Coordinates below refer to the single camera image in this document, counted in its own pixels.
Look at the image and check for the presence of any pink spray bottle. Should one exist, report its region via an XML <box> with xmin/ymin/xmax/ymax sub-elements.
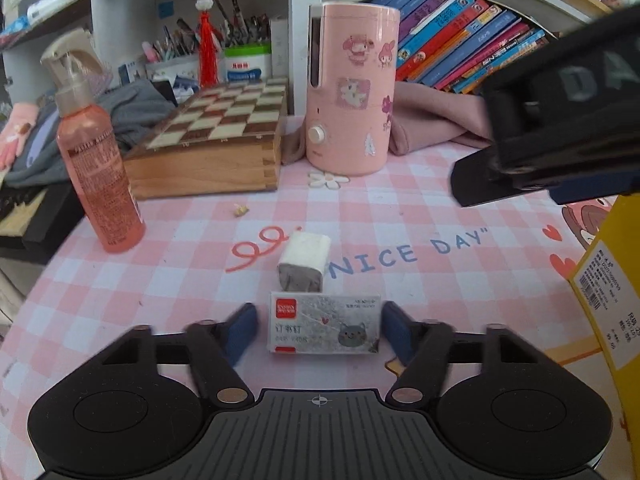
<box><xmin>40</xmin><ymin>50</ymin><xmax>147</xmax><ymax>255</ymax></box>

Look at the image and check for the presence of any white shelf unit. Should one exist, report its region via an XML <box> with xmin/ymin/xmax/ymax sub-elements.
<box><xmin>0</xmin><ymin>0</ymin><xmax>640</xmax><ymax>116</ymax></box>

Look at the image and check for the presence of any bunch of pens in holder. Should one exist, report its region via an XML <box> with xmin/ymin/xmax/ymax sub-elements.
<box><xmin>142</xmin><ymin>0</ymin><xmax>273</xmax><ymax>63</ymax></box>

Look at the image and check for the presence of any row of colourful books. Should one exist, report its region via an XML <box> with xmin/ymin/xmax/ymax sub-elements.
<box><xmin>365</xmin><ymin>0</ymin><xmax>566</xmax><ymax>95</ymax></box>

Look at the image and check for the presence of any pink checked tablecloth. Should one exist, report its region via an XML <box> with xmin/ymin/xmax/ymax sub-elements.
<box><xmin>0</xmin><ymin>140</ymin><xmax>640</xmax><ymax>480</ymax></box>

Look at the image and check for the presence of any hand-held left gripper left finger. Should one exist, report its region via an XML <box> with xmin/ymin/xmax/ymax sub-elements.
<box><xmin>97</xmin><ymin>304</ymin><xmax>258</xmax><ymax>410</ymax></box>

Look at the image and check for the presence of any pink humidifier with stickers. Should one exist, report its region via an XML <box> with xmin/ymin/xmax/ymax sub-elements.
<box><xmin>305</xmin><ymin>2</ymin><xmax>401</xmax><ymax>177</ymax></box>

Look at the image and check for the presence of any wooden chess board box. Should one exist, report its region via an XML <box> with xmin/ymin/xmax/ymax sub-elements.
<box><xmin>122</xmin><ymin>77</ymin><xmax>290</xmax><ymax>201</ymax></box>

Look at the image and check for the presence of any yellow cardboard box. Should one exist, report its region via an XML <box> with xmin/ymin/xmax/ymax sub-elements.
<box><xmin>571</xmin><ymin>192</ymin><xmax>640</xmax><ymax>411</ymax></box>

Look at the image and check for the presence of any blue wipes pack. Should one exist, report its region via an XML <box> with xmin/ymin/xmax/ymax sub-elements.
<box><xmin>0</xmin><ymin>15</ymin><xmax>31</xmax><ymax>36</ymax></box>

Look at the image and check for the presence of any grey cloth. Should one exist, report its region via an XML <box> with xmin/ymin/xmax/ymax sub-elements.
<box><xmin>5</xmin><ymin>79</ymin><xmax>178</xmax><ymax>188</ymax></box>

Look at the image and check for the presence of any white charger plug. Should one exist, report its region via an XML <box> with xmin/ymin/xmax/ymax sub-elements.
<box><xmin>276</xmin><ymin>231</ymin><xmax>332</xmax><ymax>293</ymax></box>

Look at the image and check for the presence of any white wipes pack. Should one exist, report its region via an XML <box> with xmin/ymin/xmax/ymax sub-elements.
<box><xmin>25</xmin><ymin>0</ymin><xmax>71</xmax><ymax>23</ymax></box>

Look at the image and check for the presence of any white jar green lid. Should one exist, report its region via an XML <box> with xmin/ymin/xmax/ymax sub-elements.
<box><xmin>222</xmin><ymin>44</ymin><xmax>273</xmax><ymax>83</ymax></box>

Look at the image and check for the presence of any dusty pink cloth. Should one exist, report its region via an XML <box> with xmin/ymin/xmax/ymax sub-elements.
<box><xmin>387</xmin><ymin>80</ymin><xmax>501</xmax><ymax>157</ymax></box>

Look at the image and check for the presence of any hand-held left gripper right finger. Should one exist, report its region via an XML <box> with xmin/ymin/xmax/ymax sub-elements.
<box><xmin>381</xmin><ymin>301</ymin><xmax>543</xmax><ymax>409</ymax></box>

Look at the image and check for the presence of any red tassel ornament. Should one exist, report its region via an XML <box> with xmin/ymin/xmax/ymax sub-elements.
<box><xmin>195</xmin><ymin>0</ymin><xmax>223</xmax><ymax>88</ymax></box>

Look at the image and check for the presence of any white staple box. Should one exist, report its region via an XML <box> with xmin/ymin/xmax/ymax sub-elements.
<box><xmin>269</xmin><ymin>290</ymin><xmax>383</xmax><ymax>356</ymax></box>

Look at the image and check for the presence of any pink knit glove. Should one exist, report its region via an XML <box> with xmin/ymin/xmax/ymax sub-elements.
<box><xmin>0</xmin><ymin>102</ymin><xmax>38</xmax><ymax>171</ymax></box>

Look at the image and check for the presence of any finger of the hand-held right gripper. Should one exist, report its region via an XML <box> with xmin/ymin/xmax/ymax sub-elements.
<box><xmin>549</xmin><ymin>165</ymin><xmax>640</xmax><ymax>207</ymax></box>
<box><xmin>450</xmin><ymin>149</ymin><xmax>551</xmax><ymax>208</ymax></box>

